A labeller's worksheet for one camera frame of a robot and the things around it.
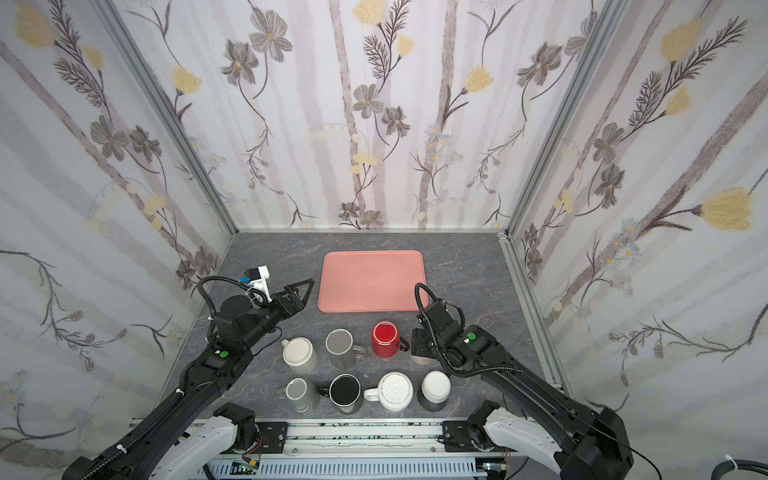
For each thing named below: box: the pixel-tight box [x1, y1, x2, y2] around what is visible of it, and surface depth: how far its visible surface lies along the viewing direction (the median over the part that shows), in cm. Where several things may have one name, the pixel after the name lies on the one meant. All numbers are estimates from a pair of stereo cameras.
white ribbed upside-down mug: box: [363, 371, 414, 412], surface depth 76 cm
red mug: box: [371, 320, 410, 359], surface depth 86 cm
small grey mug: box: [285, 378, 319, 415], surface depth 75 cm
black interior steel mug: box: [318, 373, 363, 415], surface depth 75 cm
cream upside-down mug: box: [281, 336, 318, 375], surface depth 83 cm
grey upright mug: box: [325, 328, 367, 370], surface depth 82 cm
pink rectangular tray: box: [318, 250, 427, 313], surface depth 113 cm
